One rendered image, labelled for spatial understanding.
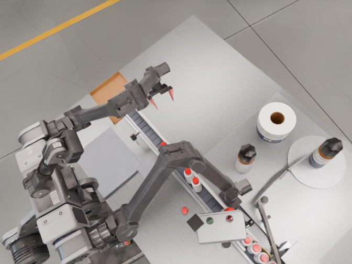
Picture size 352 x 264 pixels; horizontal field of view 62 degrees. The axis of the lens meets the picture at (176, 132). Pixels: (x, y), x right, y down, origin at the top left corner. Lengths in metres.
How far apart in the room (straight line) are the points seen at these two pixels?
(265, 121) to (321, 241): 0.68
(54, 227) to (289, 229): 1.16
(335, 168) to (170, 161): 1.15
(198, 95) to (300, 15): 1.91
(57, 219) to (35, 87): 2.52
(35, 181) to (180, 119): 1.07
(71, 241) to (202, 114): 1.14
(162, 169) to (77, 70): 2.60
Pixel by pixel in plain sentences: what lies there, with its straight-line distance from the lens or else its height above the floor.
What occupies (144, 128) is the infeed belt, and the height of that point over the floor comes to 0.88.
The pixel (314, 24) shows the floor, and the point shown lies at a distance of 3.56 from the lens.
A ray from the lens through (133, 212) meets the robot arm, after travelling 1.11.
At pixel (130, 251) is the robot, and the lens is 2.42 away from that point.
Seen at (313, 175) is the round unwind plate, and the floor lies 0.89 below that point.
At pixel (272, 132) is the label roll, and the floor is 1.02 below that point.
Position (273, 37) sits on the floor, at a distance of 3.38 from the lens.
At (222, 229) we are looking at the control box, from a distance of 1.11.
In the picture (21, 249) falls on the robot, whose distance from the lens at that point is 1.92.
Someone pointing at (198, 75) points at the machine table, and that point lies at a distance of 2.08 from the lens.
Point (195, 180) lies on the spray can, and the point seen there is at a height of 1.08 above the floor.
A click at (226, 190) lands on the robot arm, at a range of 1.28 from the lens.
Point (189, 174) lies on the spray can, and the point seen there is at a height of 1.06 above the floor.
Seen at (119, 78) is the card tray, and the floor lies 0.83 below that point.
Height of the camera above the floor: 2.58
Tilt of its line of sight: 67 degrees down
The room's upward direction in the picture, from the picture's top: 18 degrees counter-clockwise
